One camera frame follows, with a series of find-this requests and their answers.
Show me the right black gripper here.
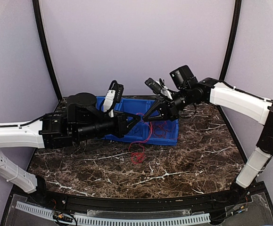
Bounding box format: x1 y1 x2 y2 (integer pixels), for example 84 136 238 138
143 87 193 121

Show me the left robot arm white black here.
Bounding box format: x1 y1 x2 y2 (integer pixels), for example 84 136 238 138
0 111 141 205

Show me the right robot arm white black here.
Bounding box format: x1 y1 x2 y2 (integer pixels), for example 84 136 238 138
143 78 273 204

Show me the middle blue storage bin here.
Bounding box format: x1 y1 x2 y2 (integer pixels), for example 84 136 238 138
102 98 154 143

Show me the blue storage bin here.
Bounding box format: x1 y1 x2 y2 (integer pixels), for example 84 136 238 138
102 98 154 143
96 96 121 111
141 113 179 146

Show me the right blue storage bin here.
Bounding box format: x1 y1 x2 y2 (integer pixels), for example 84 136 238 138
141 113 179 146

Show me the left blue storage bin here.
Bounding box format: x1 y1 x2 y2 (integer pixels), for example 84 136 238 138
96 96 121 111

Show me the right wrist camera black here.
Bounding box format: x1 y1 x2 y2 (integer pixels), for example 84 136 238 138
169 65 198 90

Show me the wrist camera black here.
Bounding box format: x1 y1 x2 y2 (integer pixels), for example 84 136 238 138
66 92 97 123
169 65 198 90

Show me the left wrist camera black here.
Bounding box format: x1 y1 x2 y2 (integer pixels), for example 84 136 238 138
66 92 97 123

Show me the black front rail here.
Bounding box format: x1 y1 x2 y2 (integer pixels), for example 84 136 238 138
8 186 269 214

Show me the white slotted cable duct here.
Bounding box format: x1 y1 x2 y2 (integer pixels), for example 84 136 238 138
16 201 210 226

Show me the right black frame post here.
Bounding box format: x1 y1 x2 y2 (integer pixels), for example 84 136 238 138
218 0 242 81

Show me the black frame post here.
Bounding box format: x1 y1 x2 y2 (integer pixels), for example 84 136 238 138
218 0 242 81
32 0 63 101

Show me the left black frame post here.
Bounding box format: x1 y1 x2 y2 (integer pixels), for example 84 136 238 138
32 0 63 101

